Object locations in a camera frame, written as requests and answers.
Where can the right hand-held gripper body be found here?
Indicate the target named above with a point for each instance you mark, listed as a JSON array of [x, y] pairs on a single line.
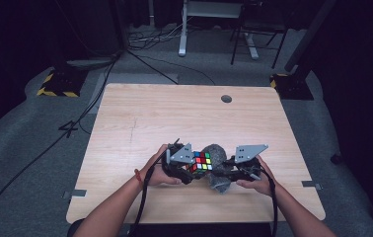
[[247, 152]]

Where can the grey tape strip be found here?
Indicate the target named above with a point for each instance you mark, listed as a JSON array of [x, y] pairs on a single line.
[[77, 193], [310, 184]]

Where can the red wristband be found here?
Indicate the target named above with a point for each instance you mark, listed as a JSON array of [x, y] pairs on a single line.
[[138, 176]]

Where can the dark slanted stand pole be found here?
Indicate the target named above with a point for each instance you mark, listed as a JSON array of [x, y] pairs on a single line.
[[309, 33]]

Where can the black caster wheel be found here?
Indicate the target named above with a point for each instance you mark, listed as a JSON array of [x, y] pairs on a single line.
[[336, 158]]

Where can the black chair seat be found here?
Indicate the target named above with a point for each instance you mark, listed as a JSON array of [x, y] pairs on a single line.
[[73, 229]]

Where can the person's right hand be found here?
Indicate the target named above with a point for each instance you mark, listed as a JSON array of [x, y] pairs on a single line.
[[261, 186]]

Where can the black chair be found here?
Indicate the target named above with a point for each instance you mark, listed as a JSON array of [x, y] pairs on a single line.
[[260, 23]]

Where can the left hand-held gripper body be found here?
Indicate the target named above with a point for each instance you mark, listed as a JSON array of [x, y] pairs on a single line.
[[182, 154]]

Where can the person's left hand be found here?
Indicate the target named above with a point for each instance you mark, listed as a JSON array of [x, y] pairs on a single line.
[[155, 176]]

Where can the black yellow striped stand base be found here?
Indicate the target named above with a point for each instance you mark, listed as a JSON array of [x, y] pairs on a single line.
[[61, 84], [293, 87]]

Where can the dark round table grommet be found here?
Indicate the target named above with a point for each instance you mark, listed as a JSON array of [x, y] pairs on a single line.
[[226, 98]]

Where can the grey cloth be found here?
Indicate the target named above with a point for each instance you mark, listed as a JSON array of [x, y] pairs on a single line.
[[219, 153]]

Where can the multicoloured puzzle cube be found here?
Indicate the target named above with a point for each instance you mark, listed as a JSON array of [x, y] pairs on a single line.
[[201, 162]]

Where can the white desk frame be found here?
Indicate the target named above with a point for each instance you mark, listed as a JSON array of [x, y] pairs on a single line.
[[183, 36]]

